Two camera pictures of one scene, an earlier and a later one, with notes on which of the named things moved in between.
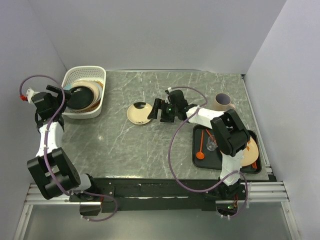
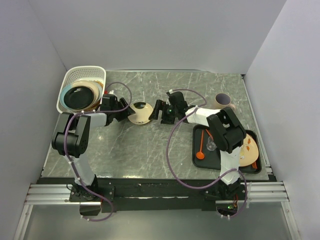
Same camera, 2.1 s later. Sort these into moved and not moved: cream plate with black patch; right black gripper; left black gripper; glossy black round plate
Moved: left black gripper
Not moved: right black gripper; cream plate with black patch; glossy black round plate
